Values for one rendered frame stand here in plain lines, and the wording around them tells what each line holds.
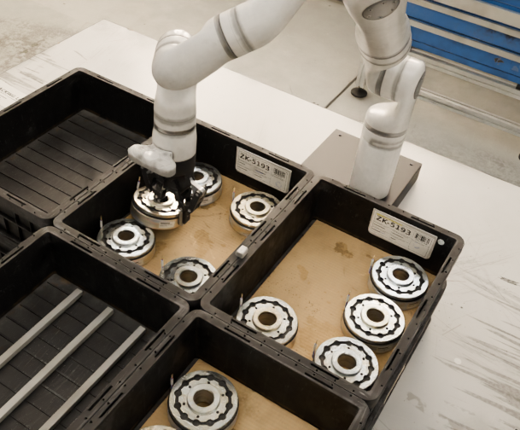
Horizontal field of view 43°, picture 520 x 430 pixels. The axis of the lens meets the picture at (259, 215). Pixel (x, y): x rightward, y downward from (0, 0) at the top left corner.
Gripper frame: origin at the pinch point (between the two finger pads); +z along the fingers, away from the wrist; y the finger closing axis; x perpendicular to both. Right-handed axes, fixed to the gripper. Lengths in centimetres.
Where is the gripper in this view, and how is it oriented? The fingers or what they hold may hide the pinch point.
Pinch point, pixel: (172, 211)
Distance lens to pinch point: 125.1
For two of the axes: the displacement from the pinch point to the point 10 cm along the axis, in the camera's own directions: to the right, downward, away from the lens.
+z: -1.0, 7.5, 6.5
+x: -5.3, 5.2, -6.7
